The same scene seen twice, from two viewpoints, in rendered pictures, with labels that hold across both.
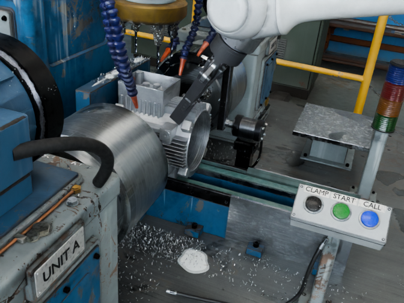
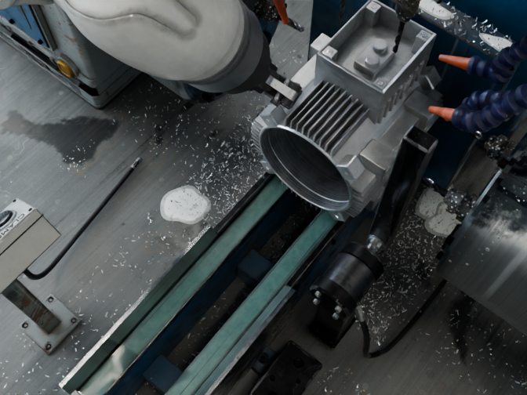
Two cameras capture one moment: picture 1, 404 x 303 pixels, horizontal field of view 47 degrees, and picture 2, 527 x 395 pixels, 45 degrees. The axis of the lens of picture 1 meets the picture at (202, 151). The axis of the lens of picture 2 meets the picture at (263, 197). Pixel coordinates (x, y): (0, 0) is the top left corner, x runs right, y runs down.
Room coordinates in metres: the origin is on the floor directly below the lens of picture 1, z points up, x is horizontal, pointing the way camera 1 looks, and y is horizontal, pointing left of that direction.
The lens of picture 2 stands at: (1.13, -0.40, 1.76)
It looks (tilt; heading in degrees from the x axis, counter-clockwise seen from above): 63 degrees down; 111
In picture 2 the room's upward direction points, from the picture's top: straight up
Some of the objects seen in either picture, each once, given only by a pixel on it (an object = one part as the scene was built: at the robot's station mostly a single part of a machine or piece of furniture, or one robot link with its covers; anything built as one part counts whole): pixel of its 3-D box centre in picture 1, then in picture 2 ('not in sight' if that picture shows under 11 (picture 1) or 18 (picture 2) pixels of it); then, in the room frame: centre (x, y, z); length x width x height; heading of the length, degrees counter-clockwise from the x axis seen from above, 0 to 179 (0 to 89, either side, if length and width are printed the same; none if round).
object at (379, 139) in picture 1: (380, 134); not in sight; (1.18, -0.49, 1.01); 0.08 x 0.08 x 0.42; 72
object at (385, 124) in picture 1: (385, 120); not in sight; (1.18, -0.49, 1.05); 0.06 x 0.06 x 0.04
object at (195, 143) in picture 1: (162, 131); (347, 122); (1.06, 0.10, 1.02); 0.20 x 0.19 x 0.19; 72
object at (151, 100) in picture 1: (149, 93); (372, 62); (1.07, 0.14, 1.11); 0.12 x 0.11 x 0.07; 72
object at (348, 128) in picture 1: (331, 139); not in sight; (1.44, -0.44, 0.86); 0.27 x 0.24 x 0.12; 162
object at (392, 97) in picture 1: (394, 89); not in sight; (1.18, -0.49, 1.14); 0.06 x 0.06 x 0.04
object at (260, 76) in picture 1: (228, 74); not in sight; (1.63, -0.07, 0.99); 0.35 x 0.31 x 0.37; 162
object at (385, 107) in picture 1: (389, 105); not in sight; (1.18, -0.49, 1.10); 0.06 x 0.06 x 0.04
